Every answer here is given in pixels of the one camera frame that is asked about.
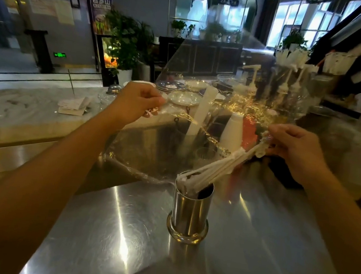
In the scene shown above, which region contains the lit advertising display stand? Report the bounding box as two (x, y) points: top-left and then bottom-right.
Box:
(74, 0), (130, 88)

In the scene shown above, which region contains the white paper roll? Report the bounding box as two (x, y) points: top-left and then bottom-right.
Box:
(178, 82), (220, 160)

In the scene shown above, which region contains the bundle of paper straws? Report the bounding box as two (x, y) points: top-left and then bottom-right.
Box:
(174, 122), (274, 204)

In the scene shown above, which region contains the clear glass dish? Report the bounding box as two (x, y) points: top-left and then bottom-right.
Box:
(97, 90), (119, 106)

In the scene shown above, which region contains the orange print paper notice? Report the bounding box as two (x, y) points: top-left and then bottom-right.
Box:
(25, 0), (58, 17)

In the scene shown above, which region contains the white squeeze bottle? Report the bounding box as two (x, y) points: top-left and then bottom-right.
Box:
(218, 111), (246, 156)

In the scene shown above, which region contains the orange squeeze bottle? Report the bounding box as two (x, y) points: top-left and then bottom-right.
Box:
(239, 116), (261, 153)

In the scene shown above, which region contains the person's right forearm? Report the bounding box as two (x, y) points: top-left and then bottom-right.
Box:
(292, 166), (361, 274)

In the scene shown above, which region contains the person's left forearm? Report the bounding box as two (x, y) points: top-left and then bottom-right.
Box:
(0, 96), (127, 274)

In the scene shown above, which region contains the large clear glass bowl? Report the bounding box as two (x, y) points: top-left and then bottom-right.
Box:
(215, 72), (243, 89)

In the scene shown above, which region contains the bunch of white packets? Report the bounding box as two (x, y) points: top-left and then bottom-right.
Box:
(273, 45), (311, 72)

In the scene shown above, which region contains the steel cylinder straw holder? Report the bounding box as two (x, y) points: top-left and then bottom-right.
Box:
(164, 176), (216, 247)

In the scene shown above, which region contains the pale green plate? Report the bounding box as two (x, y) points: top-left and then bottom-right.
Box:
(167, 89), (204, 109)

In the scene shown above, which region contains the person's right hand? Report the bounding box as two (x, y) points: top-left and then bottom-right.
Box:
(260, 120), (336, 191)

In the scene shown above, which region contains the steel utensil holder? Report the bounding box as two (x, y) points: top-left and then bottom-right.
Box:
(168, 120), (209, 166)

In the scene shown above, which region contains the person's left hand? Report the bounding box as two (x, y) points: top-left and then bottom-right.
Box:
(101, 77), (169, 136)

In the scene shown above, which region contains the yellow paper notice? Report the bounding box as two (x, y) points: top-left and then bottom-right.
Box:
(52, 0), (78, 26)

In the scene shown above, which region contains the holder of white sachets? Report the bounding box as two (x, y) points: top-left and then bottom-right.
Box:
(322, 50), (357, 78)

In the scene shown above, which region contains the large green potted plant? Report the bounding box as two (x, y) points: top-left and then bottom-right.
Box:
(96, 9), (158, 89)

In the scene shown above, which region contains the stack of paper napkins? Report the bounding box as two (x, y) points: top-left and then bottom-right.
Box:
(56, 92), (93, 118)

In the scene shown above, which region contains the row of small potted plants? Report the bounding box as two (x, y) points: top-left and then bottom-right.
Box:
(168, 15), (243, 46)

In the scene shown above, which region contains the blue patterned plate stack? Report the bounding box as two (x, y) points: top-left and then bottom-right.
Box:
(155, 77), (188, 96)

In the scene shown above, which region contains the silver call bell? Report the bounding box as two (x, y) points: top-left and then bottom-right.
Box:
(106, 83), (123, 96)

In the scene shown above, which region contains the black bar mat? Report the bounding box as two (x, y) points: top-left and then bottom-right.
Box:
(266, 154), (308, 190)

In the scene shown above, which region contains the black panelled cabinet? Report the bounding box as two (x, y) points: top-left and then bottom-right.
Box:
(155, 33), (244, 83)

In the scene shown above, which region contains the clear plastic bag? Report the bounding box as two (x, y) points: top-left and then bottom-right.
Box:
(101, 12), (319, 204)

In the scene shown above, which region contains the pale patterned plate stack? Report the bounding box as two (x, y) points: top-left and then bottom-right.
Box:
(184, 77), (211, 94)

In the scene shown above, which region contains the potted plant by window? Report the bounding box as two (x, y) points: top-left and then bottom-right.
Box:
(279, 27), (311, 54)

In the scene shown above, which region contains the black gate post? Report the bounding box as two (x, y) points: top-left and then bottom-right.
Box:
(19, 28), (60, 75)

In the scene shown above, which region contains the blue rimmed plate stack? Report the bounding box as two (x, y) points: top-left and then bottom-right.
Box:
(198, 86), (228, 103)

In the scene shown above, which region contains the thin metal receipt spike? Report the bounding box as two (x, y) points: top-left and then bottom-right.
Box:
(64, 69), (79, 96)

